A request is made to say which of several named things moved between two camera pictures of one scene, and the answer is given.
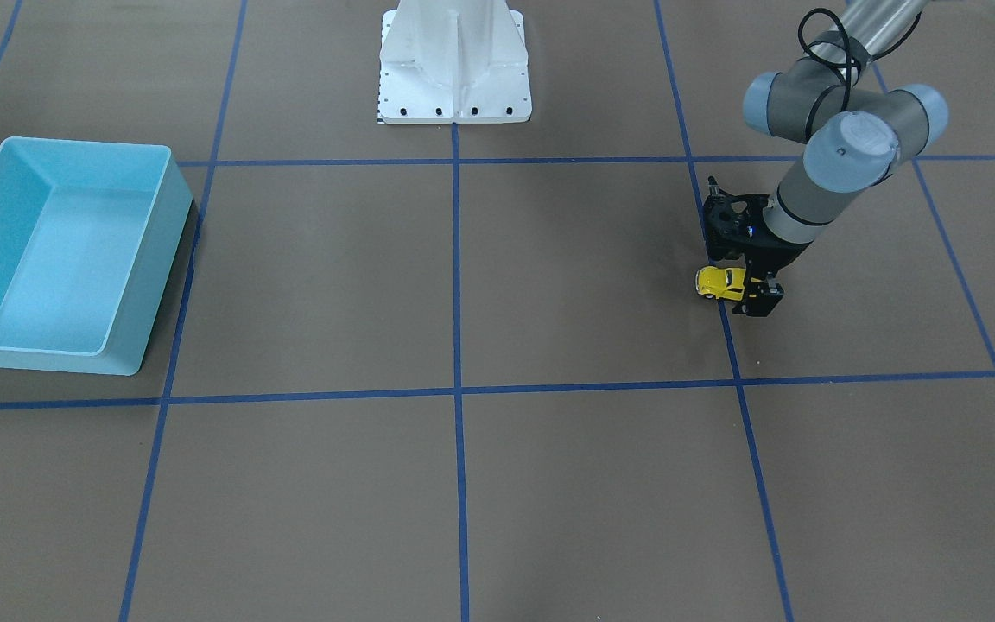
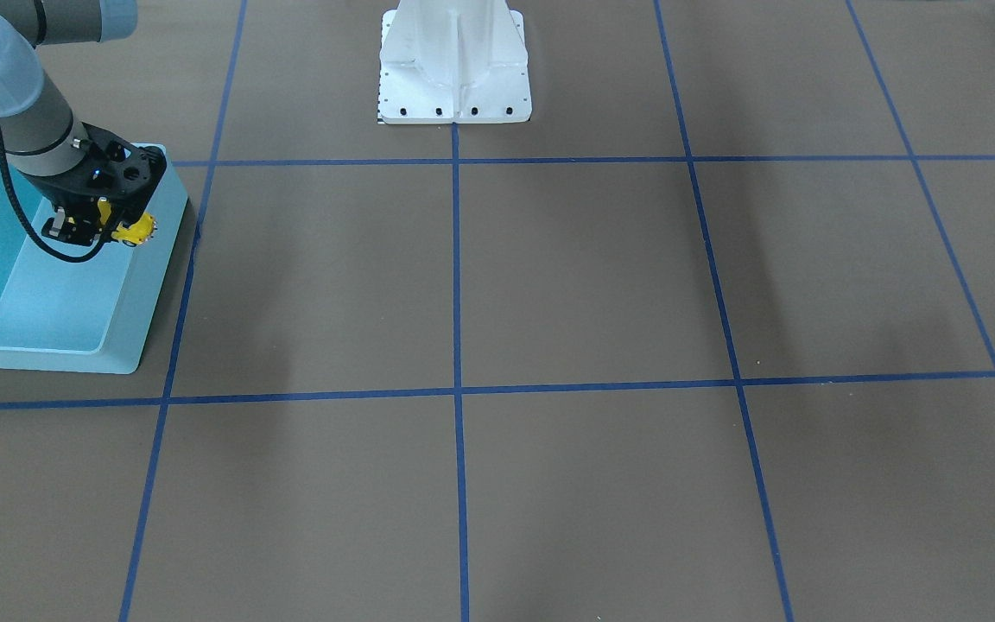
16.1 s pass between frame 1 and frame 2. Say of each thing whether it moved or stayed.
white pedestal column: stayed
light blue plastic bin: stayed
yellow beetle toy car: moved
